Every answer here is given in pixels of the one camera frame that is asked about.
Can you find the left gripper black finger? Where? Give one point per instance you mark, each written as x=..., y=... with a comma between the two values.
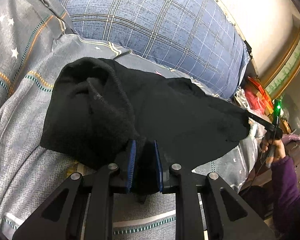
x=256, y=118

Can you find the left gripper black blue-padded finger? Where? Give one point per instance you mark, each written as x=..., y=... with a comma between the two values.
x=82, y=206
x=206, y=207

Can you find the black pants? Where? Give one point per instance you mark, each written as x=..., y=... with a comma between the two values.
x=102, y=112

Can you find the purple sleeve forearm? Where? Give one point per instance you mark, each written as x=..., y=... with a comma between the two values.
x=286, y=214

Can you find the person's hand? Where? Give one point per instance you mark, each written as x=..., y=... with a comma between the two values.
x=275, y=150

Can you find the red packaging pile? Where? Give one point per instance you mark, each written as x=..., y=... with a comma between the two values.
x=257, y=97

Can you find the gold framed picture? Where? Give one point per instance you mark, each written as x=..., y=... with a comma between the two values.
x=283, y=70

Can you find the silver plastic bags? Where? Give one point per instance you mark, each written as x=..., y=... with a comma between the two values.
x=240, y=99

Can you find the blue plaid pillow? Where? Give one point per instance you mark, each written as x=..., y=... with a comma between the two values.
x=191, y=36

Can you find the grey patterned bed sheet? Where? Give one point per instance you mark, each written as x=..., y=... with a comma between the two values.
x=36, y=42

